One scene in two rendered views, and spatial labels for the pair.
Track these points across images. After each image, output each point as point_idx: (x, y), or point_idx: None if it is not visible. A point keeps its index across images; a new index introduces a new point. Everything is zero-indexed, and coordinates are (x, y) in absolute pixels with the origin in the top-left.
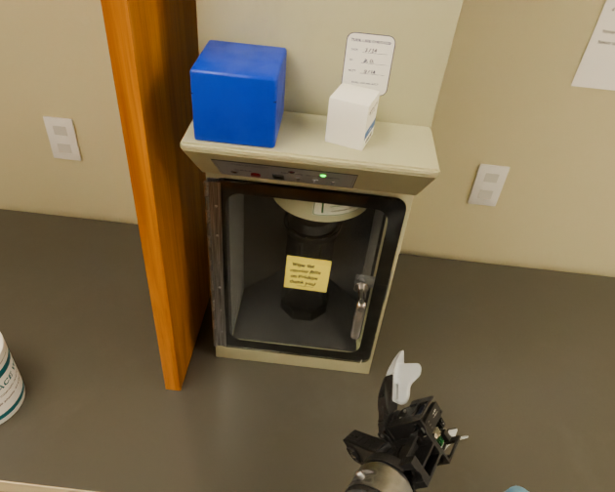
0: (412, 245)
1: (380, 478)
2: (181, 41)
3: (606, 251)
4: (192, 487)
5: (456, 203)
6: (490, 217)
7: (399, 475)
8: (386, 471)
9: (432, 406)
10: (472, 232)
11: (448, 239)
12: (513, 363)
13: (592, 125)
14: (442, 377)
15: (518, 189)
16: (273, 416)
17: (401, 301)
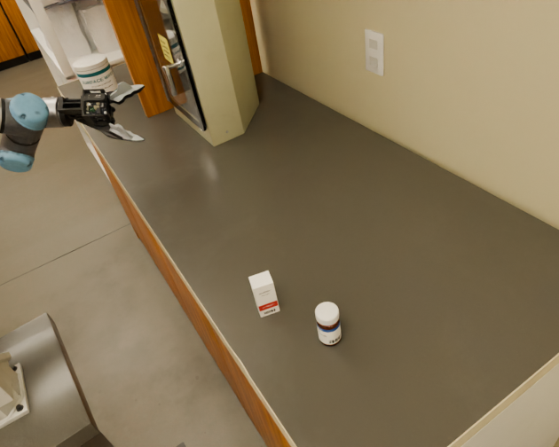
0: (347, 107)
1: (48, 98)
2: None
3: (477, 154)
4: (105, 145)
5: (362, 69)
6: (384, 89)
7: (54, 101)
8: (53, 98)
9: (99, 93)
10: (377, 103)
11: (365, 106)
12: (288, 182)
13: None
14: (241, 166)
15: (395, 61)
16: (158, 140)
17: (287, 129)
